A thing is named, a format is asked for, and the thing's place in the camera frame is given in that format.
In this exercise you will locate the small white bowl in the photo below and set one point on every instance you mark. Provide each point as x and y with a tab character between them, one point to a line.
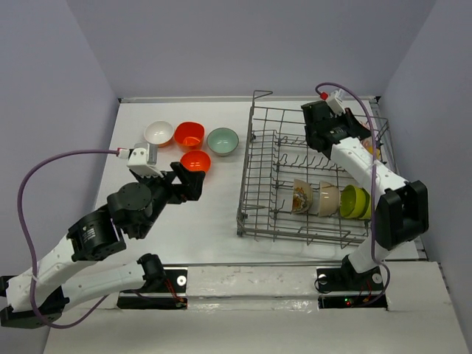
159	133

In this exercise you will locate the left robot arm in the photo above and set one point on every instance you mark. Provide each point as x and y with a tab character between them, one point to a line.
41	294

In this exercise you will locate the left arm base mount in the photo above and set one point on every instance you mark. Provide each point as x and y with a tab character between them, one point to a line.
165	288

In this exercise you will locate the lime green bowl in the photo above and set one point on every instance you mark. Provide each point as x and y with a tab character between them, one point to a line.
366	213
352	201

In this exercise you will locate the beige painted ceramic bowl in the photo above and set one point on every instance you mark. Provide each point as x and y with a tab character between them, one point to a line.
302	197

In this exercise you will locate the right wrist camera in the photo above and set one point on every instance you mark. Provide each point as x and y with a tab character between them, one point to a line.
334	100

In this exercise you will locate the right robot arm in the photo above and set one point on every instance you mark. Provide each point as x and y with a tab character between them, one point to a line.
399	207

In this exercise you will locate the orange square bowl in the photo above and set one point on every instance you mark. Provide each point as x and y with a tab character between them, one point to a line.
189	136

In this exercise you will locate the orange round bowl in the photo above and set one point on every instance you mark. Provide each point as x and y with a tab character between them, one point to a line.
196	160

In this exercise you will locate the pale green ceramic bowl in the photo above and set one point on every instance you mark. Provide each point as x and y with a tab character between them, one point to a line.
222	141

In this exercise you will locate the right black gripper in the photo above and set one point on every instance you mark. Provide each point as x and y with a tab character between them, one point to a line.
352	124

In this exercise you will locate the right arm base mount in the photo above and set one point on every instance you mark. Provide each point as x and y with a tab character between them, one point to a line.
342	288

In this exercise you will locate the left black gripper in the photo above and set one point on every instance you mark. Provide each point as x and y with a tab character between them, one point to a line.
195	181

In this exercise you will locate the grey wire dish rack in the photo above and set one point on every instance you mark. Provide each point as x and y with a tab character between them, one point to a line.
282	178

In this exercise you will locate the red white patterned bowl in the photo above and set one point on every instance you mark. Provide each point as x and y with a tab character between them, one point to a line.
367	143

